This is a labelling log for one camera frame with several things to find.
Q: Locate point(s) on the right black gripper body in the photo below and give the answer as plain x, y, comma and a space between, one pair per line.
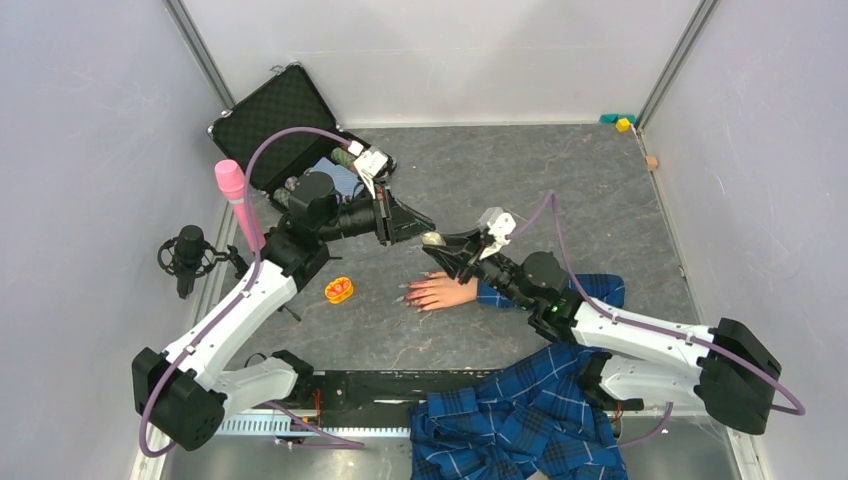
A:
473, 264

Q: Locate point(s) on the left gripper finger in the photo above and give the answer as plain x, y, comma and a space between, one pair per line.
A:
406, 219
407, 233

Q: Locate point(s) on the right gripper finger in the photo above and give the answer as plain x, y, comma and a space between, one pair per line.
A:
452, 260
468, 241

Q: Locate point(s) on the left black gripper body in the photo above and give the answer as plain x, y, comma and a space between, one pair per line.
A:
380, 210

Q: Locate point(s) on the nail polish bottle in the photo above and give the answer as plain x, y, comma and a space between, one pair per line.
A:
432, 239

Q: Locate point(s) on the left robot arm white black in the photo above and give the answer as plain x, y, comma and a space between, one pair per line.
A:
186, 391

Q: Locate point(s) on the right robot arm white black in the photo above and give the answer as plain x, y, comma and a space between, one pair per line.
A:
637, 360

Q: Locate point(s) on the mannequin hand with painted nails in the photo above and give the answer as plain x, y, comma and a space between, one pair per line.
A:
437, 291

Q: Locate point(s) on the orange yellow round toy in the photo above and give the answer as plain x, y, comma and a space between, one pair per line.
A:
339, 290

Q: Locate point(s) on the black tripod stand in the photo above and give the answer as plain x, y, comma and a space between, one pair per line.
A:
232, 255

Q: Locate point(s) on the open black poker chip case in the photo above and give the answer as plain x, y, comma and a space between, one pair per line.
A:
289, 99

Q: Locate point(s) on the pink microphone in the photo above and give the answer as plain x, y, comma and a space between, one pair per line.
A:
232, 183

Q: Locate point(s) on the blue plaid shirt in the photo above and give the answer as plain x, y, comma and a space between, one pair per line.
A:
531, 417

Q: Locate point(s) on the teal block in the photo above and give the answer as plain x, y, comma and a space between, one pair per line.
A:
613, 118

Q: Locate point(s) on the black studio microphone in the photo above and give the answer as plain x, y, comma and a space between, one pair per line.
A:
187, 257

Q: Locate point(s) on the yellow cube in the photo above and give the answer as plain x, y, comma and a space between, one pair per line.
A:
623, 124

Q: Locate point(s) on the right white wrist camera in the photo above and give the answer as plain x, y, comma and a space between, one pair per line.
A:
496, 225

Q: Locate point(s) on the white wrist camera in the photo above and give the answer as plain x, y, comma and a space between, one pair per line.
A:
369, 165
496, 225

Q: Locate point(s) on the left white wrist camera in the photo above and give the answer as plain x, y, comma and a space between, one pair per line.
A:
369, 165

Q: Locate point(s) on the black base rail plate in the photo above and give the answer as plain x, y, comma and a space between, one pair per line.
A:
373, 398

